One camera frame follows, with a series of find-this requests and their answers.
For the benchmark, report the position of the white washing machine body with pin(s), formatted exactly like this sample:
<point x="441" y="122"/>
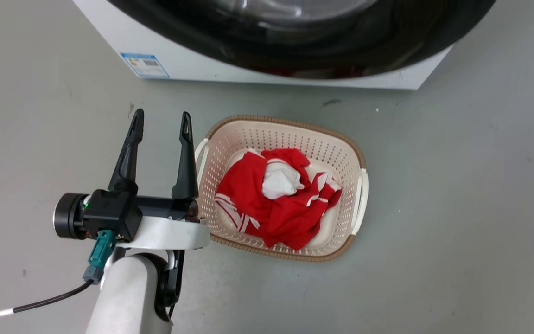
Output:
<point x="193" y="62"/>

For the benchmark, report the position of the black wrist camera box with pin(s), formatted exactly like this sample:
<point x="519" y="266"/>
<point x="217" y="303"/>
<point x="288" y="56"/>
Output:
<point x="111" y="213"/>

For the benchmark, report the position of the white crumpled cloth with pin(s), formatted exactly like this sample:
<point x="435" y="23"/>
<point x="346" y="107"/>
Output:
<point x="280" y="181"/>

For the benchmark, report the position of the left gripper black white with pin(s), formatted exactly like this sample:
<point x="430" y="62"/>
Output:
<point x="169" y="232"/>

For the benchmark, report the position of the beige perforated laundry basket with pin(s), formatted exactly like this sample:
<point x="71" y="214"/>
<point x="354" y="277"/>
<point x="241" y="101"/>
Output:
<point x="336" y="153"/>

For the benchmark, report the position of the blue white energy label sticker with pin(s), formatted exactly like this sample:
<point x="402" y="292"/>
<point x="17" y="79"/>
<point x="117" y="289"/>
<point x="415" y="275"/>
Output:
<point x="145" y="65"/>

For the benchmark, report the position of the red garment with white stripes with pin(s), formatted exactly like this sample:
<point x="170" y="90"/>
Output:
<point x="285" y="218"/>

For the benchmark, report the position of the black cylindrical motor housing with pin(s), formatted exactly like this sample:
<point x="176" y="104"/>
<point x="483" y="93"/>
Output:
<point x="67" y="215"/>

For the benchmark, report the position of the black round washing machine door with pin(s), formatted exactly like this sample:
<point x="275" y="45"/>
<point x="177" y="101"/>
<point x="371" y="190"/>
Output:
<point x="322" y="51"/>

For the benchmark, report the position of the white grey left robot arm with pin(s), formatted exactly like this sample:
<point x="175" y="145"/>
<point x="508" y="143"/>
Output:
<point x="128" y="297"/>

